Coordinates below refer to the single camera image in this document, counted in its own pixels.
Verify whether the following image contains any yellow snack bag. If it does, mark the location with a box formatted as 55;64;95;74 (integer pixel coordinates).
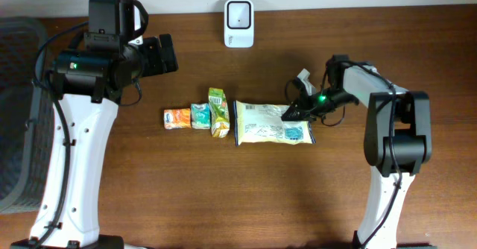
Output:
233;101;316;146

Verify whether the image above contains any orange tissue pack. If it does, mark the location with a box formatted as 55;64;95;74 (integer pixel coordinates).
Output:
163;108;192;130

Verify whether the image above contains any green tea drink carton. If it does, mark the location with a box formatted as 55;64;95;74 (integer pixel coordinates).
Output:
208;87;230;138

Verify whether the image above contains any teal tissue pack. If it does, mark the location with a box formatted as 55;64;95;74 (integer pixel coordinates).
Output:
191;103;211;130

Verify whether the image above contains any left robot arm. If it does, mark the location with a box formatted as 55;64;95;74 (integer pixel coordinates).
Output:
13;0;178;248

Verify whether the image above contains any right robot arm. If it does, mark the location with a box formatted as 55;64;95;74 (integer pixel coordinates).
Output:
282;54;432;248

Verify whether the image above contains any white barcode scanner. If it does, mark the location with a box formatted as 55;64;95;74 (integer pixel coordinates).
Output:
224;0;255;48

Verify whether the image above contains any dark grey plastic basket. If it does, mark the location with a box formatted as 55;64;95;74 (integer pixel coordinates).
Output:
1;17;54;214

